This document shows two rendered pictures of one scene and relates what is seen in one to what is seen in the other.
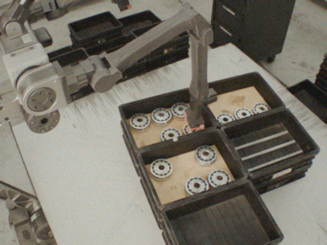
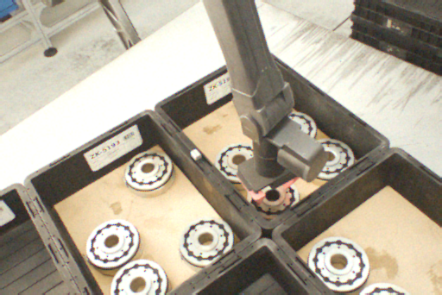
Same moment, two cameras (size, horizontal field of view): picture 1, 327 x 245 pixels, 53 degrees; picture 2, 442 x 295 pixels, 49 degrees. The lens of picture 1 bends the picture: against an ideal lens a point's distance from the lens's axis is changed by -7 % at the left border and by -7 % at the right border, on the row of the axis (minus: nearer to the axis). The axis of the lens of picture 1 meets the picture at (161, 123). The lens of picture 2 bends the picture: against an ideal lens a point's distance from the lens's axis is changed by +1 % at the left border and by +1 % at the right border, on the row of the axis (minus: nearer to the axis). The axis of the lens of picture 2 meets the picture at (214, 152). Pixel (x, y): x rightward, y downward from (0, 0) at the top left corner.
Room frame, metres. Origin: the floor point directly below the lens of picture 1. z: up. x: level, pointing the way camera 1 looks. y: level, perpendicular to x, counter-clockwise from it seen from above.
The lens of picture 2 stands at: (0.97, -0.66, 1.64)
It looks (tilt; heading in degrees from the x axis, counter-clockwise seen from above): 50 degrees down; 85
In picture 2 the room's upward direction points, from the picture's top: 12 degrees counter-clockwise
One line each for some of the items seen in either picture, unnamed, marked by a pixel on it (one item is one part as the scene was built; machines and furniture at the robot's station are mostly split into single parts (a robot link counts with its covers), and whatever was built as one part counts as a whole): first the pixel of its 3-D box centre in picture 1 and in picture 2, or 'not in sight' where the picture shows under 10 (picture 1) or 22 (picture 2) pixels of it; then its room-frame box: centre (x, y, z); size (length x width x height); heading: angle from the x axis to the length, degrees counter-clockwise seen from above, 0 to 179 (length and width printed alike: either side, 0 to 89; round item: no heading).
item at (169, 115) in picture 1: (161, 115); (292, 129); (1.20, 0.00, 0.86); 0.10 x 0.10 x 0.01
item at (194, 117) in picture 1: (194, 112); (269, 158); (1.11, -0.15, 0.98); 0.10 x 0.07 x 0.07; 16
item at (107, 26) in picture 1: (97, 45); not in sight; (2.50, 0.56, 0.37); 0.40 x 0.30 x 0.45; 121
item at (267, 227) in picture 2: (166, 117); (263, 127); (1.13, -0.02, 0.92); 0.40 x 0.30 x 0.02; 111
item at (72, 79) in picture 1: (71, 79); not in sight; (0.80, 0.28, 1.45); 0.09 x 0.08 x 0.12; 31
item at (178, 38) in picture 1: (160, 54); not in sight; (2.36, 0.01, 0.37); 0.40 x 0.30 x 0.45; 121
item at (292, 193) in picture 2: (192, 129); (272, 197); (1.11, -0.15, 0.86); 0.10 x 0.10 x 0.01
